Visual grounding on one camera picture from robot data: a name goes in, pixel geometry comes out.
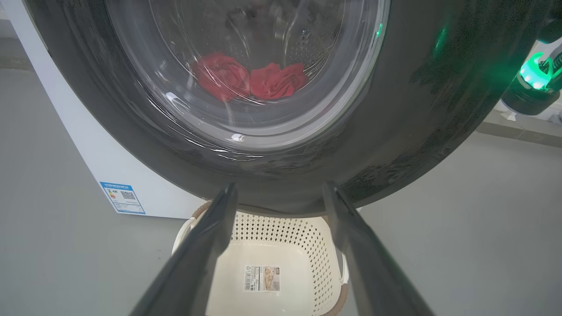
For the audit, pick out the blue energy label sticker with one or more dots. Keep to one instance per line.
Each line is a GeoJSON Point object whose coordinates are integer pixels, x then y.
{"type": "Point", "coordinates": [123, 197]}

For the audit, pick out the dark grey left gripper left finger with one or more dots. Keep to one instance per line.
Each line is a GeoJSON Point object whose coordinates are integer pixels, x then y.
{"type": "Point", "coordinates": [197, 263]}

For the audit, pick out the dark round glass washer door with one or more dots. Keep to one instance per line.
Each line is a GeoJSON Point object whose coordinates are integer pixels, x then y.
{"type": "Point", "coordinates": [395, 131]}

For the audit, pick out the cream perforated laundry basket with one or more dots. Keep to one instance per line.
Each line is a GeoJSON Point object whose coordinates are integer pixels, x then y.
{"type": "Point", "coordinates": [281, 245]}

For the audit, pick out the white washing machine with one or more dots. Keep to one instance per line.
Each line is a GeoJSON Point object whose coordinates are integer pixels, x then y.
{"type": "Point", "coordinates": [88, 145]}

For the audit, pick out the red and white garment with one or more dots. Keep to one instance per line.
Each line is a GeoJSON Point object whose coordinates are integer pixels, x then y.
{"type": "Point", "coordinates": [272, 83]}

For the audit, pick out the paper label with barcode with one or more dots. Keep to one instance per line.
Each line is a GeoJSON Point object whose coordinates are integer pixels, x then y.
{"type": "Point", "coordinates": [261, 278]}

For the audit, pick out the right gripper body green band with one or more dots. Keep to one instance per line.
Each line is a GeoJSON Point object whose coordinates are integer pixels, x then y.
{"type": "Point", "coordinates": [534, 72]}

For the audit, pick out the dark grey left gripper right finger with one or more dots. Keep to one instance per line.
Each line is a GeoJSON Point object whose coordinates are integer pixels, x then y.
{"type": "Point", "coordinates": [369, 272]}

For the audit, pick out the steel perforated washer drum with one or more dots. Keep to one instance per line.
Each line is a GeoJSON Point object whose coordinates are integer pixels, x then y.
{"type": "Point", "coordinates": [272, 35]}

